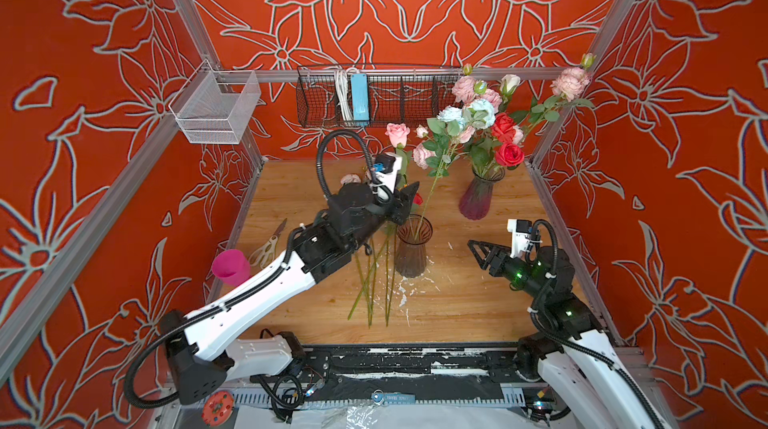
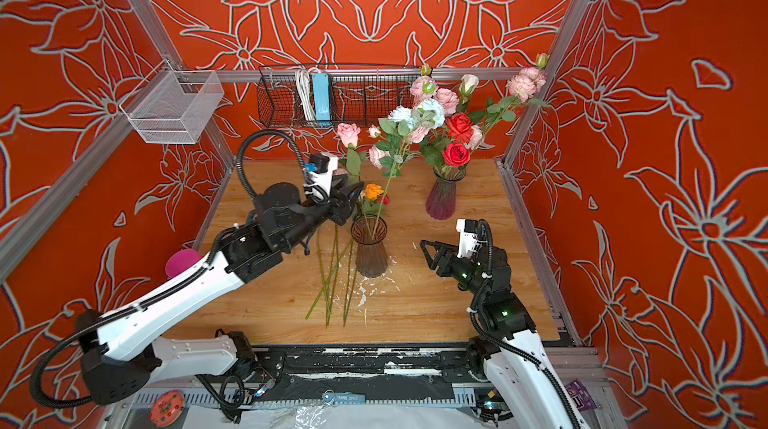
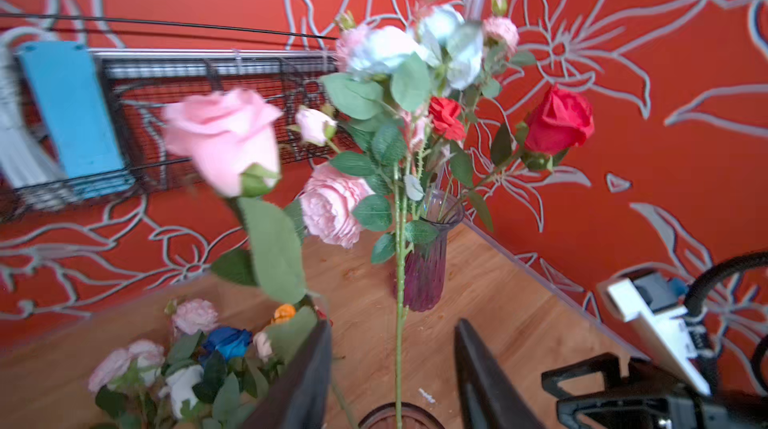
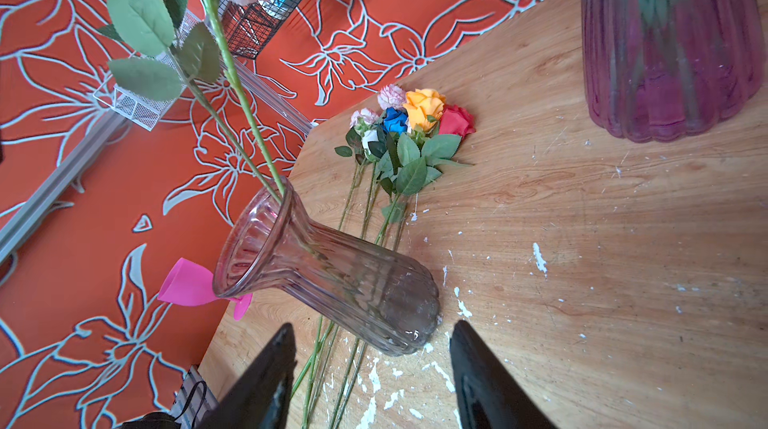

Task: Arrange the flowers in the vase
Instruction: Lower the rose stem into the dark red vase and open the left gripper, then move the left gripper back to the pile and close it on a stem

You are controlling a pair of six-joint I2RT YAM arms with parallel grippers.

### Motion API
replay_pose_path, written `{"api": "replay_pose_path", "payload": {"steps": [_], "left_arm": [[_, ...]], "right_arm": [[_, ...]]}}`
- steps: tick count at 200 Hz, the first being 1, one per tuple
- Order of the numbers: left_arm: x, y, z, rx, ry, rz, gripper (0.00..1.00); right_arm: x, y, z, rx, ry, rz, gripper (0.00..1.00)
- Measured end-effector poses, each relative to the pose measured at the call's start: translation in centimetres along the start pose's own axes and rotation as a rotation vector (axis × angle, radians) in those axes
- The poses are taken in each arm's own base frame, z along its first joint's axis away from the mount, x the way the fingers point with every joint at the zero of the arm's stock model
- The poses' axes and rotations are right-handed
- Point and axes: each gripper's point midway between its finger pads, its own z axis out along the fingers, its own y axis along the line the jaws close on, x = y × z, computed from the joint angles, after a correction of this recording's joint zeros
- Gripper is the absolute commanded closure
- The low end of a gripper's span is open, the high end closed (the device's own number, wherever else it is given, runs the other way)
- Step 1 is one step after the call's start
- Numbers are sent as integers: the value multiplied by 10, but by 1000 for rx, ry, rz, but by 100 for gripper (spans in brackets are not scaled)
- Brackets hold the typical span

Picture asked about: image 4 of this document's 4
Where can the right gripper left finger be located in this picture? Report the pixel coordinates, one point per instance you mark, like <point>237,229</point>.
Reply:
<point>261,396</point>

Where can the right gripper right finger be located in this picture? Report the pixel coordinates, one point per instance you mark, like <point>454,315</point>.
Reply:
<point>487,395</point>

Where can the brown ribbed glass vase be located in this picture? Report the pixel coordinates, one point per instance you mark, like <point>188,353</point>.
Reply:
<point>385,298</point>

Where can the purple ribbed glass vase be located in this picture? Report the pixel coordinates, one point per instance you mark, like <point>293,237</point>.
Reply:
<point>663,69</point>

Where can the pink plastic cup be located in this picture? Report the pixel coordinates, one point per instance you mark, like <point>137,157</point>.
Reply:
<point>188,284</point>

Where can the small magenta rose stem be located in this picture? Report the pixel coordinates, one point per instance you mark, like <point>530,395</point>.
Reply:
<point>456,120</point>

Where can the blue rose stem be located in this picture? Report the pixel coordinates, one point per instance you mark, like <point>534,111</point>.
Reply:
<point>395,121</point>

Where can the orange rose stem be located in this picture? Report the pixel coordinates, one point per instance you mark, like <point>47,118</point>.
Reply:
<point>406,163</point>

